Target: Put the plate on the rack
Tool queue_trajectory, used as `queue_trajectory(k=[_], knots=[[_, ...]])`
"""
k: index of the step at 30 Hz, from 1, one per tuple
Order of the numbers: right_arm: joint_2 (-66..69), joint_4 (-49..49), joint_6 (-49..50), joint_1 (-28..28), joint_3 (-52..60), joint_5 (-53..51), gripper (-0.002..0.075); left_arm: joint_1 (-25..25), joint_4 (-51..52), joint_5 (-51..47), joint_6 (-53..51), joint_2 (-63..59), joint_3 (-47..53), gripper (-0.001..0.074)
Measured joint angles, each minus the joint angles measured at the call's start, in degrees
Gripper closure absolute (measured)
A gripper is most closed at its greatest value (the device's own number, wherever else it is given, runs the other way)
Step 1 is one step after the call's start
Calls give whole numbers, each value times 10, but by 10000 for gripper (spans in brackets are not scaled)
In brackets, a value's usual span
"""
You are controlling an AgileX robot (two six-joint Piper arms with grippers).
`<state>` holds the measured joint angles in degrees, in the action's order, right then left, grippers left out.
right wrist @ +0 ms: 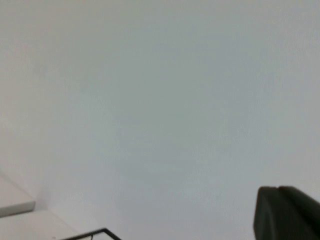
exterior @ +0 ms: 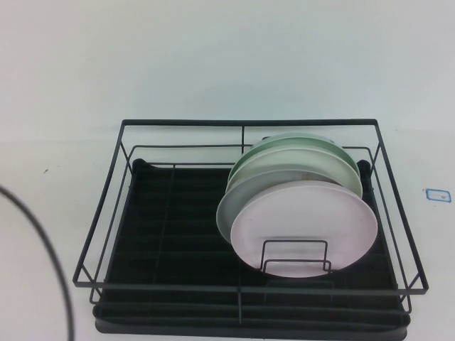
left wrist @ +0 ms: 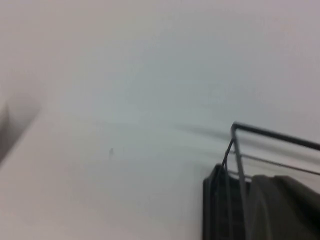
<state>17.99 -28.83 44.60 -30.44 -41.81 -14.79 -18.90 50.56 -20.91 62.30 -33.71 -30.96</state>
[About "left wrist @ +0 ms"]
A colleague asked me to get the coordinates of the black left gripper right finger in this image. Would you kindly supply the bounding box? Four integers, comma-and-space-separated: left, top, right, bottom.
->
273, 174, 320, 240

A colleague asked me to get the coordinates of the black wire dish rack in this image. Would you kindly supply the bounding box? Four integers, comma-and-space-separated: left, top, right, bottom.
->
174, 121, 320, 240

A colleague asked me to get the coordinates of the black plastic drip tray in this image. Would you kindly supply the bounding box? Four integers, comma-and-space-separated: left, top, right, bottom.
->
202, 163, 252, 240

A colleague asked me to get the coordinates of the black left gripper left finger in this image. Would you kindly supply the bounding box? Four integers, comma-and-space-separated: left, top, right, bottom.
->
245, 174, 305, 240

